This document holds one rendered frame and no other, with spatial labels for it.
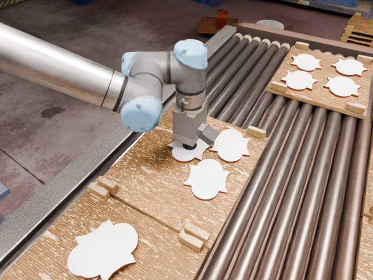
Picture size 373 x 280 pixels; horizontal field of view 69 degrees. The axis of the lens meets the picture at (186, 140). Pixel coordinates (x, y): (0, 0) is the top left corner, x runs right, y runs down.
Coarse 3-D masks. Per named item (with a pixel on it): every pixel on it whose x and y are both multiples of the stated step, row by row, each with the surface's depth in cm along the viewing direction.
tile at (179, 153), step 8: (168, 144) 82; (176, 144) 82; (200, 144) 82; (176, 152) 80; (184, 152) 80; (192, 152) 80; (200, 152) 80; (176, 160) 79; (184, 160) 78; (192, 160) 79; (200, 160) 78
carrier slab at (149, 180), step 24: (168, 120) 92; (216, 120) 92; (144, 144) 84; (264, 144) 84; (120, 168) 77; (144, 168) 77; (168, 168) 77; (240, 168) 77; (120, 192) 71; (144, 192) 71; (168, 192) 71; (240, 192) 72; (168, 216) 66; (192, 216) 66; (216, 216) 66
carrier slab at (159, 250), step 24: (72, 216) 66; (96, 216) 66; (120, 216) 66; (144, 216) 66; (48, 240) 62; (72, 240) 62; (144, 240) 62; (168, 240) 62; (24, 264) 58; (48, 264) 58; (144, 264) 58; (168, 264) 58; (192, 264) 58
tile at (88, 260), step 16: (112, 224) 62; (96, 240) 59; (112, 240) 59; (128, 240) 59; (80, 256) 57; (96, 256) 57; (112, 256) 57; (128, 256) 57; (80, 272) 54; (96, 272) 54; (112, 272) 54
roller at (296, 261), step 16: (336, 112) 98; (336, 128) 92; (320, 144) 88; (320, 160) 82; (320, 176) 77; (320, 192) 74; (304, 208) 70; (304, 224) 67; (304, 240) 64; (288, 256) 62; (304, 256) 61; (288, 272) 59
